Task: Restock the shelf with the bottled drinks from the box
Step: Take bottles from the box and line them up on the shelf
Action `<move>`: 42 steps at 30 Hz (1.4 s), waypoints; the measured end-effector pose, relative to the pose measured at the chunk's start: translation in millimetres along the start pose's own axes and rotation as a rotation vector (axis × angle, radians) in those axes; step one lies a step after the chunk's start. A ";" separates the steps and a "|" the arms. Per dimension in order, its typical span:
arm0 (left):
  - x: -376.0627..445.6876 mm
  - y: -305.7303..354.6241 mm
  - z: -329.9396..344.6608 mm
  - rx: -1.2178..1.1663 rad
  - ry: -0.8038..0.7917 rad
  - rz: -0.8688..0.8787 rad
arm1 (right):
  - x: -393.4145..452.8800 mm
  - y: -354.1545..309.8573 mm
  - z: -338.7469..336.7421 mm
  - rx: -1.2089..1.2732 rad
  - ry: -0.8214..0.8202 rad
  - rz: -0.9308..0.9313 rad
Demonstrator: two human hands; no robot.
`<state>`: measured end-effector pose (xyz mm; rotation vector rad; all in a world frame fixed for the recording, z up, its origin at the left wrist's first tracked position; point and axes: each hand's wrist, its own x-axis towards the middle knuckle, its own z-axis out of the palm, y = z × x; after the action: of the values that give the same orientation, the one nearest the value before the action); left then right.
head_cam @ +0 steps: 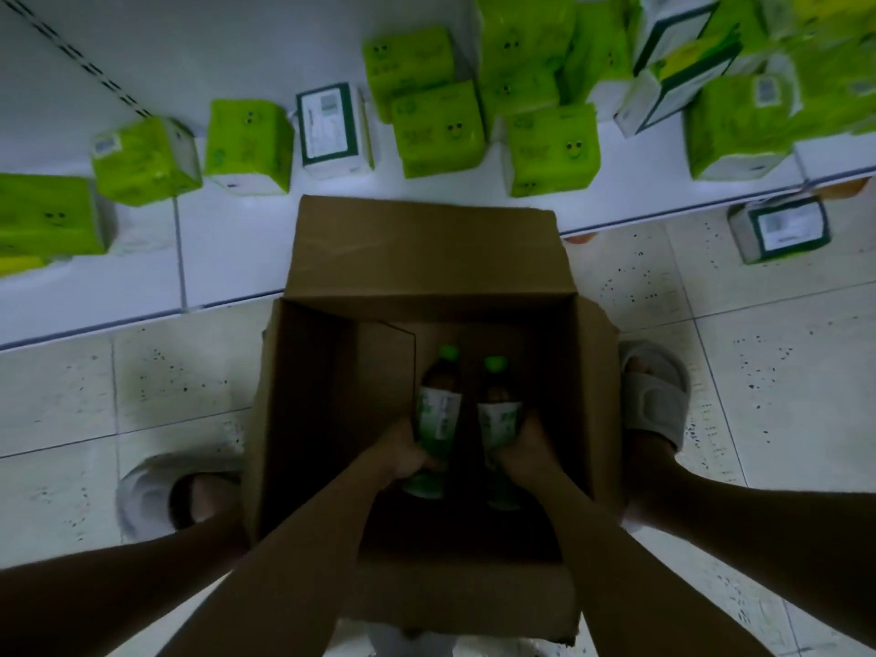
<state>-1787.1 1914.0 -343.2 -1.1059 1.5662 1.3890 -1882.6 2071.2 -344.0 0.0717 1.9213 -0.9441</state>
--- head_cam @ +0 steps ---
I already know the person's left hand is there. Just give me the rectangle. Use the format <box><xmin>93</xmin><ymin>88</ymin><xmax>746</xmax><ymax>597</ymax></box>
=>
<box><xmin>368</xmin><ymin>417</ymin><xmax>447</xmax><ymax>484</ymax></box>

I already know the person's right hand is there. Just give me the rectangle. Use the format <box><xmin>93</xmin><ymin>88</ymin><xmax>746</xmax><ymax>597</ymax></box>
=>
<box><xmin>489</xmin><ymin>412</ymin><xmax>563</xmax><ymax>492</ymax></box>

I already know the green bottle with white label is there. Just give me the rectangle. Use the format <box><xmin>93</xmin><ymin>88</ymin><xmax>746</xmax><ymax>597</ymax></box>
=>
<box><xmin>401</xmin><ymin>344</ymin><xmax>464</xmax><ymax>501</ymax></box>
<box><xmin>476</xmin><ymin>355</ymin><xmax>528</xmax><ymax>511</ymax></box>

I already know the person's right forearm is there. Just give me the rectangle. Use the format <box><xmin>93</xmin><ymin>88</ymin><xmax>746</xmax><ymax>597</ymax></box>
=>
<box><xmin>528</xmin><ymin>465</ymin><xmax>776</xmax><ymax>657</ymax></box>

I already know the person's left forearm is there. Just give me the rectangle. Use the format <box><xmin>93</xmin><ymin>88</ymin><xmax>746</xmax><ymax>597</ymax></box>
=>
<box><xmin>156</xmin><ymin>450</ymin><xmax>394</xmax><ymax>657</ymax></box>

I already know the white right slipper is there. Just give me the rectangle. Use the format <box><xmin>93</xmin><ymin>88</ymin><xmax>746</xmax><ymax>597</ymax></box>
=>
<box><xmin>618</xmin><ymin>339</ymin><xmax>693</xmax><ymax>455</ymax></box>

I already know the white slipper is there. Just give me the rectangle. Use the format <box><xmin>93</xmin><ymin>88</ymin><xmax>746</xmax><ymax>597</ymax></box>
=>
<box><xmin>115</xmin><ymin>453</ymin><xmax>245</xmax><ymax>542</ymax></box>
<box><xmin>618</xmin><ymin>339</ymin><xmax>693</xmax><ymax>455</ymax></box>

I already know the brown cardboard box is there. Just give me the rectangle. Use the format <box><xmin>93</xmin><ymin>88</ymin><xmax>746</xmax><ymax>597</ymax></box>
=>
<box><xmin>243</xmin><ymin>194</ymin><xmax>624</xmax><ymax>644</ymax></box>

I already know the person's right leg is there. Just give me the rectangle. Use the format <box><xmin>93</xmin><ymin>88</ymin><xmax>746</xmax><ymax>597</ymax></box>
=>
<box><xmin>626</xmin><ymin>431</ymin><xmax>876</xmax><ymax>647</ymax></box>

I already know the person's leg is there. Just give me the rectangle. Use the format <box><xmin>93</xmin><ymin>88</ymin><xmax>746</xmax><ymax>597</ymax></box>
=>
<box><xmin>626</xmin><ymin>431</ymin><xmax>876</xmax><ymax>647</ymax></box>
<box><xmin>0</xmin><ymin>502</ymin><xmax>250</xmax><ymax>657</ymax></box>

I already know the white left slipper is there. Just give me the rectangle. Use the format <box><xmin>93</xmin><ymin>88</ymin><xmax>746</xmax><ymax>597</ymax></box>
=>
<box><xmin>115</xmin><ymin>453</ymin><xmax>245</xmax><ymax>542</ymax></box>

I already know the pile of green tissue packets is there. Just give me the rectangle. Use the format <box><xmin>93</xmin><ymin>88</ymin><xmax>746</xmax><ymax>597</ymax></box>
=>
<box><xmin>0</xmin><ymin>0</ymin><xmax>876</xmax><ymax>259</ymax></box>

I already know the white green-edged tissue pack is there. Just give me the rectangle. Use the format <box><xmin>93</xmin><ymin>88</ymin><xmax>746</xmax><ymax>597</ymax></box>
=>
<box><xmin>628</xmin><ymin>0</ymin><xmax>721</xmax><ymax>77</ymax></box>
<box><xmin>727</xmin><ymin>193</ymin><xmax>833</xmax><ymax>265</ymax></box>
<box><xmin>614</xmin><ymin>39</ymin><xmax>744</xmax><ymax>138</ymax></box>
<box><xmin>295</xmin><ymin>82</ymin><xmax>376</xmax><ymax>180</ymax></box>

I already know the person's left leg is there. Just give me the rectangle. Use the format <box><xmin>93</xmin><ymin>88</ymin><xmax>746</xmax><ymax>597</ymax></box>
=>
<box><xmin>0</xmin><ymin>502</ymin><xmax>250</xmax><ymax>657</ymax></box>

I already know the yellow packet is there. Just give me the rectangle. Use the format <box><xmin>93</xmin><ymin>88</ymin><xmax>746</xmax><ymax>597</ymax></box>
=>
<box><xmin>0</xmin><ymin>255</ymin><xmax>50</xmax><ymax>279</ymax></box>

